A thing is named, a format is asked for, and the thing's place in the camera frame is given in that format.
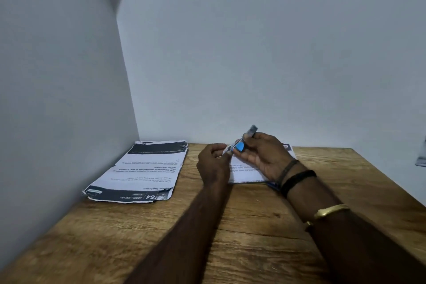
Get person's left hand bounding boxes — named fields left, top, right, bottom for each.
left=196, top=143, right=233, bottom=188

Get person's right hand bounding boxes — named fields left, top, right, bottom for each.
left=231, top=132, right=300, bottom=185

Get silver blue stapler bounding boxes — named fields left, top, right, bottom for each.
left=229, top=124, right=259, bottom=154

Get stapled paper set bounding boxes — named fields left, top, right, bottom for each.
left=228, top=142, right=297, bottom=184

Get stack of printed papers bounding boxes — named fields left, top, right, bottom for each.
left=82, top=140, right=189, bottom=204

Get person's left forearm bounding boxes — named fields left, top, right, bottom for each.
left=125, top=182, right=233, bottom=284

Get person's right forearm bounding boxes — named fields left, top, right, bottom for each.
left=278, top=164, right=426, bottom=284

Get wooden table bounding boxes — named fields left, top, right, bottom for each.
left=0, top=143, right=426, bottom=284

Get gold bangle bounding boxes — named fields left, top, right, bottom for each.
left=303, top=204, right=351, bottom=232

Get papers on window sill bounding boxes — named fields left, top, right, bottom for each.
left=415, top=139, right=426, bottom=168

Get thin black thread bracelet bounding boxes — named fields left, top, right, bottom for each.
left=276, top=159, right=300, bottom=188

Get black band bracelet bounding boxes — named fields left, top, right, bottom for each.
left=280, top=170, right=317, bottom=198

